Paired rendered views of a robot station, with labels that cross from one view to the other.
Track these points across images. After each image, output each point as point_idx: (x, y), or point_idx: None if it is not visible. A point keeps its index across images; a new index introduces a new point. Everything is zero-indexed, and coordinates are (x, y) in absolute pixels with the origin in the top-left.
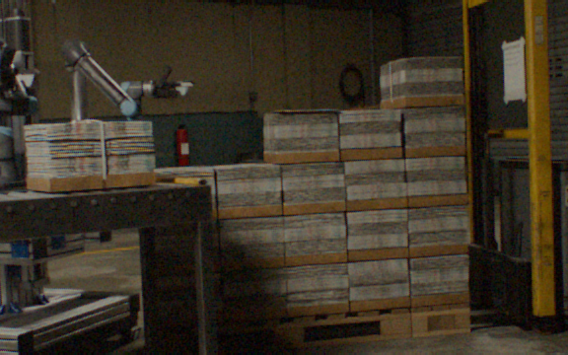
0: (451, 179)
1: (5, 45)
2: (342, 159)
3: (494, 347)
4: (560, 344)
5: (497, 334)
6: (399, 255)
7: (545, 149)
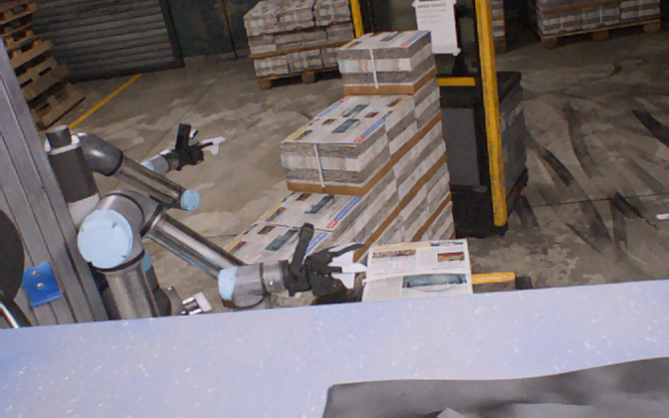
0: (438, 144)
1: (309, 227)
2: (392, 165)
3: (507, 266)
4: (531, 241)
5: (478, 252)
6: (427, 227)
7: (496, 96)
